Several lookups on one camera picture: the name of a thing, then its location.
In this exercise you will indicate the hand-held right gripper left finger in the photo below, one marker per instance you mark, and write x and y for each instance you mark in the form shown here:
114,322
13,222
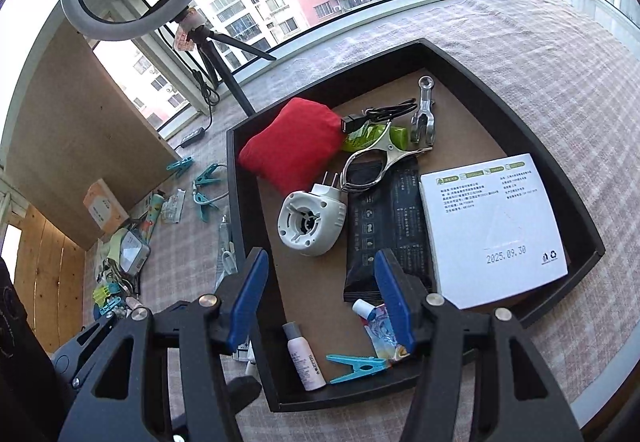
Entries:
247,292

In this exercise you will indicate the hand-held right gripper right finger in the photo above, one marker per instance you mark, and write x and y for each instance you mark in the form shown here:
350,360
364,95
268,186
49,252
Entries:
392,292

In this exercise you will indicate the small blue-white tube sachet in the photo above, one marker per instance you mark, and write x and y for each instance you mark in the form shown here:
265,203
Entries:
380,329

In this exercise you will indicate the black tray container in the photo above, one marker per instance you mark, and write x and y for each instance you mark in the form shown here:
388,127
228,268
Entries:
310,312

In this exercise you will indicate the black wet wipes packet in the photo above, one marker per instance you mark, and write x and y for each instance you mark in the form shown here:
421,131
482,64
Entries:
395,222

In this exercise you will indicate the teal clothespin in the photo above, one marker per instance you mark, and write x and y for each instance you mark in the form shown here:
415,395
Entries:
355,364
204,200
180,166
207,176

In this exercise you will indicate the pale pink small bottle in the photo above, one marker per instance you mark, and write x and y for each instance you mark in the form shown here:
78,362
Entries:
305,359
134,303

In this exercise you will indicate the white plug-in repellent device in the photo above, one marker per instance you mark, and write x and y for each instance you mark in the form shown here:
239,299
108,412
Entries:
320,212

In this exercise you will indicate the white box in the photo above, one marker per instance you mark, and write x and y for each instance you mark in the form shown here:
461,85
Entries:
490,232

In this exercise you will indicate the silver metal clip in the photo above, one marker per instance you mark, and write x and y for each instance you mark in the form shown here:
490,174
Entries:
425,114
385,142

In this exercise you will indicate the green tube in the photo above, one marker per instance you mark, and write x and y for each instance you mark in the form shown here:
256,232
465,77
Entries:
401,136

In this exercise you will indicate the red cloth pouch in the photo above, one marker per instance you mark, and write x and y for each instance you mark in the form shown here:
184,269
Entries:
295,142

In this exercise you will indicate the light blue clothespin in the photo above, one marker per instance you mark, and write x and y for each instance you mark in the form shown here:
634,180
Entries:
111,307

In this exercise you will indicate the clear printed sachet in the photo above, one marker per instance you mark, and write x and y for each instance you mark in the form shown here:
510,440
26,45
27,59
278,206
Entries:
172,208

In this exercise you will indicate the grey metal tin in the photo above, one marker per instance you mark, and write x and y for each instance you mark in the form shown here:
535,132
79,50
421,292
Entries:
134,252

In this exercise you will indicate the colourful printed tube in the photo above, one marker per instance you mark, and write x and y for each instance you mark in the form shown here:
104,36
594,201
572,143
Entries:
152,217

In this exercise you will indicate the yellow-green cloth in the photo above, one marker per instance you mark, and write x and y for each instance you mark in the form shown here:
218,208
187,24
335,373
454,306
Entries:
114,244

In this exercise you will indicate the orange tissue pack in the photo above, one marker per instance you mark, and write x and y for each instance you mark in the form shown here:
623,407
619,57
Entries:
102,212

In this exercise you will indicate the brown cardboard board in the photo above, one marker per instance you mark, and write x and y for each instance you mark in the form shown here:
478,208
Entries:
75,137

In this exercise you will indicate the black tripod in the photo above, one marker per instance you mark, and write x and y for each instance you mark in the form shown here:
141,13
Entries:
220,57

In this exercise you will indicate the wooden wall panel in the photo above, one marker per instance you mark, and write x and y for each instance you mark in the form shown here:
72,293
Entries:
45,282

